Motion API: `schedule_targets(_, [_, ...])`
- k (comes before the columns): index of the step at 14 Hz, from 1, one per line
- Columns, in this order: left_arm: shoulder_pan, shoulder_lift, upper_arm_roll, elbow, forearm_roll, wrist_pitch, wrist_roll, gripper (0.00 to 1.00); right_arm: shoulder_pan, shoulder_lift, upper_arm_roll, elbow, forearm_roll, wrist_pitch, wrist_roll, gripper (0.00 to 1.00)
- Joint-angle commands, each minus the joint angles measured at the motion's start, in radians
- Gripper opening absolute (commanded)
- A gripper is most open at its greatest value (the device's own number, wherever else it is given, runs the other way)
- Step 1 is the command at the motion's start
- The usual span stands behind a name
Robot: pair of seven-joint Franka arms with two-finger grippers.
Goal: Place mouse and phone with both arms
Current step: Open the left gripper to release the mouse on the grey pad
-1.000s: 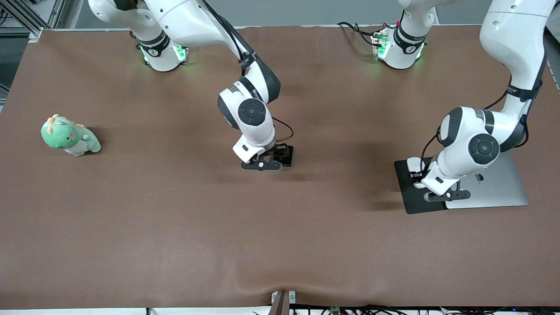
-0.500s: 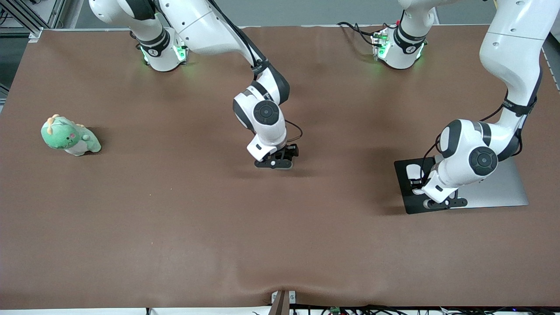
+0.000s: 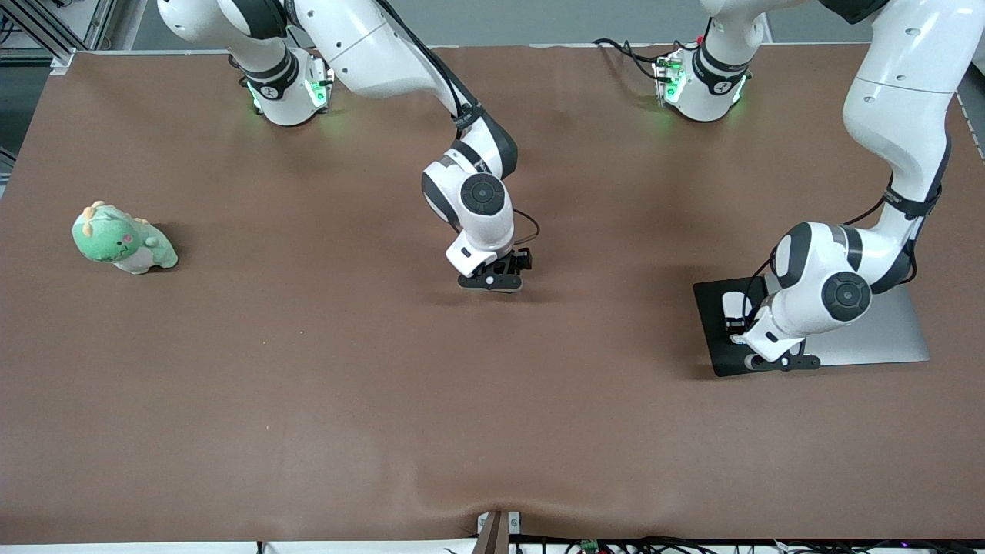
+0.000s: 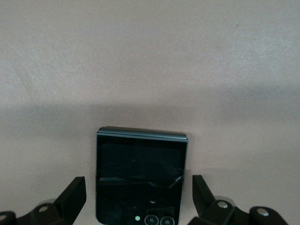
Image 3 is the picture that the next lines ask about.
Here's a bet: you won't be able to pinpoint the black mouse pad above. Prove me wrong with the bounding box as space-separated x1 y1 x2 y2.
693 275 787 378

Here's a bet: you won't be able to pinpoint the silver laptop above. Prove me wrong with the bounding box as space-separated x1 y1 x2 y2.
763 271 931 369

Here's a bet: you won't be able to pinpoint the brown table cover mat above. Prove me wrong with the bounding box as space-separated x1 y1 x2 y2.
0 42 985 544

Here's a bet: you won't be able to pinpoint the green dinosaur plush toy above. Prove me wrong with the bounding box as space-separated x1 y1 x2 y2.
72 202 179 275

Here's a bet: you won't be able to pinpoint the black left arm base cables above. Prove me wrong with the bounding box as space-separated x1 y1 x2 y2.
593 37 678 82

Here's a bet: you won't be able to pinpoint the metal table clamp bracket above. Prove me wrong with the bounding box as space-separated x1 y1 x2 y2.
476 509 523 554

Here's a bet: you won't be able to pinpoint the aluminium frame profile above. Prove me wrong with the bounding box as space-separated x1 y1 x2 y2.
0 0 116 75

